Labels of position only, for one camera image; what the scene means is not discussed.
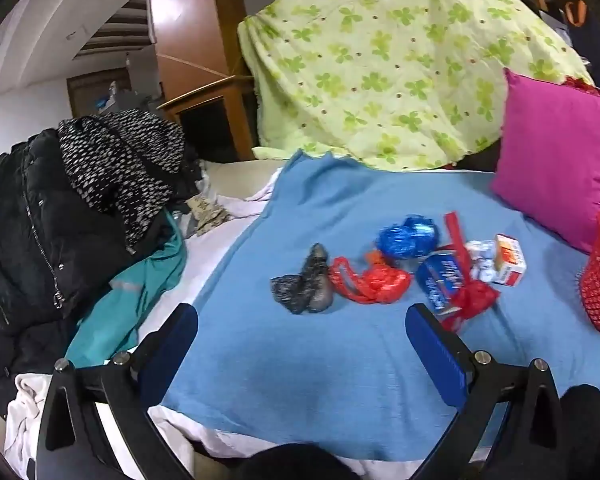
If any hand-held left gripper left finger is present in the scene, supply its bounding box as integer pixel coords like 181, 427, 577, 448
35, 304, 199, 480

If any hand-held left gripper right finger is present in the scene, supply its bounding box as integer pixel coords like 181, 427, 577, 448
405, 303, 571, 480

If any blue packet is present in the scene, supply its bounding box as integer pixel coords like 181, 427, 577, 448
416, 250, 468, 317

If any orange red plastic bag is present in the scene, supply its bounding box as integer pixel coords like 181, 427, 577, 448
329, 251, 412, 305

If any blue plastic bag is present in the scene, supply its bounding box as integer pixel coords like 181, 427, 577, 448
376, 214, 439, 261

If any small orange white box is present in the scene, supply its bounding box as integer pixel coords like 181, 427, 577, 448
492, 233, 527, 288

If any black plastic bag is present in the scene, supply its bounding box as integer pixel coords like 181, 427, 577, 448
271, 243, 335, 315

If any teal garment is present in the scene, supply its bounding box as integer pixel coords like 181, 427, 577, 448
65, 210, 187, 368

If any blue blanket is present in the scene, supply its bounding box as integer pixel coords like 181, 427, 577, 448
162, 152, 600, 461

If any beige patterned cloth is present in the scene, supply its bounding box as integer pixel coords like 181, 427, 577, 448
184, 194, 232, 237

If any black puffer jacket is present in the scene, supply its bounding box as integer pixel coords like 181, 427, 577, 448
0, 127, 181, 418

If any black white speckled garment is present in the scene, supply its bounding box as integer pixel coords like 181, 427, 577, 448
57, 109, 187, 256

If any wooden glass cabinet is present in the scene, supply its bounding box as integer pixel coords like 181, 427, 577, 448
157, 76, 253, 163

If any pink pillow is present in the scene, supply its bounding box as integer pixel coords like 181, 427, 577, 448
490, 67, 600, 255

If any brown wooden door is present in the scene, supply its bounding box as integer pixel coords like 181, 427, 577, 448
67, 67, 131, 121

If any green clover print quilt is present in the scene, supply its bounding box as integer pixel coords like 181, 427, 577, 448
237, 0, 596, 172

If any shiny red filled bag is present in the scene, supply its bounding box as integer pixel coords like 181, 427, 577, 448
562, 76, 600, 93

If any navy bag with orange strap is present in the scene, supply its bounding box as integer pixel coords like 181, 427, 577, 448
545, 0, 600, 96

